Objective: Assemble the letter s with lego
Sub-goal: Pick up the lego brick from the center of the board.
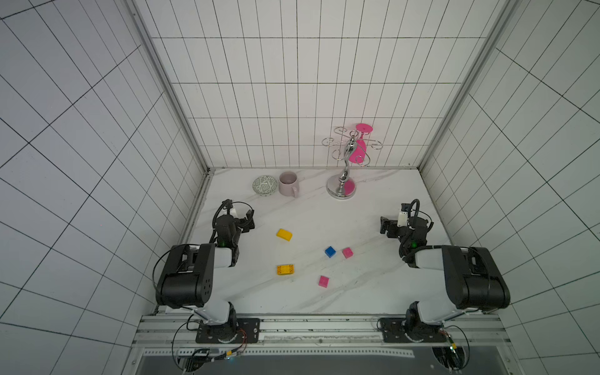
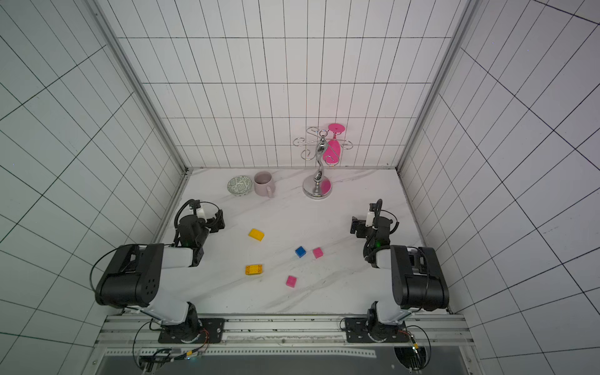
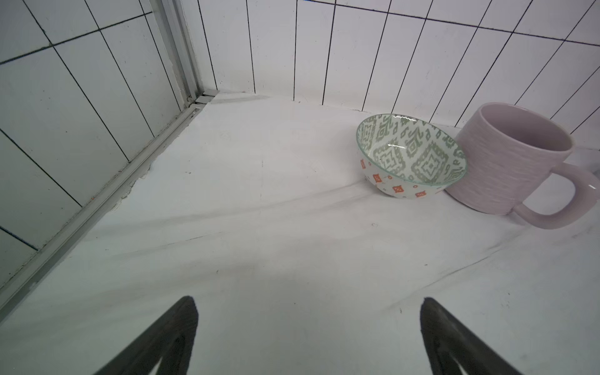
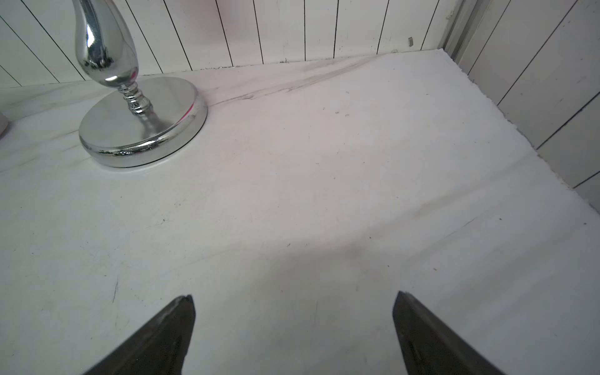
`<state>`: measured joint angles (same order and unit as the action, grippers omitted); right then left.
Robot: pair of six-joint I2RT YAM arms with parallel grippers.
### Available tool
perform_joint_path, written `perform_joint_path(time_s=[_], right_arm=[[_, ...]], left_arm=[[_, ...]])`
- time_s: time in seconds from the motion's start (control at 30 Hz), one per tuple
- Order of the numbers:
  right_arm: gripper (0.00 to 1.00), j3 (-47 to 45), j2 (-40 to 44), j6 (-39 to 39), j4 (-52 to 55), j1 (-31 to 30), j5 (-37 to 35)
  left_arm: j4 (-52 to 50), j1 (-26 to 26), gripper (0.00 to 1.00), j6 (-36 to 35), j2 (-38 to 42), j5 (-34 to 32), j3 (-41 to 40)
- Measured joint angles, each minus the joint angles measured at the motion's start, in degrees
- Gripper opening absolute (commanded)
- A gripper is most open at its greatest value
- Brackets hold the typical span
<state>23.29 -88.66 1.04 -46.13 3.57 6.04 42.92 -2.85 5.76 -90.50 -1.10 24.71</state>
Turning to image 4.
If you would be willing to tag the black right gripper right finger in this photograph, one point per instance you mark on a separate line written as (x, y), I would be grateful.
(429, 346)

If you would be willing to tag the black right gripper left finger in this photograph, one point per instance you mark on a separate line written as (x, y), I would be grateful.
(158, 347)

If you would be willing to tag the chrome cup holder stand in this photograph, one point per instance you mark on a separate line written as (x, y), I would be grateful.
(140, 122)

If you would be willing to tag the patterned ceramic bowl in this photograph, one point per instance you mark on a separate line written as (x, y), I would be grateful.
(4, 123)

